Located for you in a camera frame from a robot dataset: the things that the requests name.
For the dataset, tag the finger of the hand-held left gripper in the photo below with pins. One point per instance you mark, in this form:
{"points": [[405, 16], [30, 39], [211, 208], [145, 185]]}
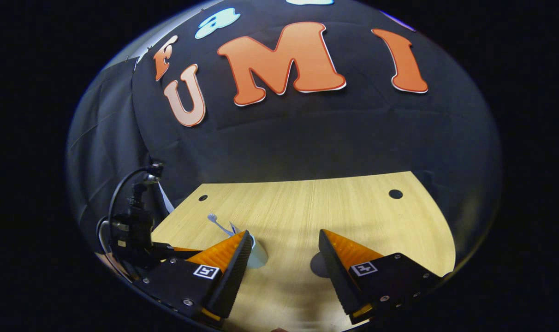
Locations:
{"points": [[169, 252]]}

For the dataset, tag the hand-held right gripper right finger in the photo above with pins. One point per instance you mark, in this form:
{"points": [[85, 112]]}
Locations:
{"points": [[337, 272]]}

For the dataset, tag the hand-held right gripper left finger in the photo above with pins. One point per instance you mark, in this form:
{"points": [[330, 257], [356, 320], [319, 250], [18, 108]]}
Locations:
{"points": [[233, 276]]}

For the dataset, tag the dark round coaster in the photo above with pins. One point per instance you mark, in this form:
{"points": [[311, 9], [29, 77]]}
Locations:
{"points": [[317, 266]]}

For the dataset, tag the white toothbrush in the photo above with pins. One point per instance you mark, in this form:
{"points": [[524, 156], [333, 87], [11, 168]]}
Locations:
{"points": [[212, 216]]}

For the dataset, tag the wooden desktop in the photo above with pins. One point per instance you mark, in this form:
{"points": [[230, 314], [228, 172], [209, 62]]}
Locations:
{"points": [[307, 207]]}

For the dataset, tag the black backdrop cloth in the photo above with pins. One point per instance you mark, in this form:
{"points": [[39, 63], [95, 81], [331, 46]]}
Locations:
{"points": [[307, 133]]}

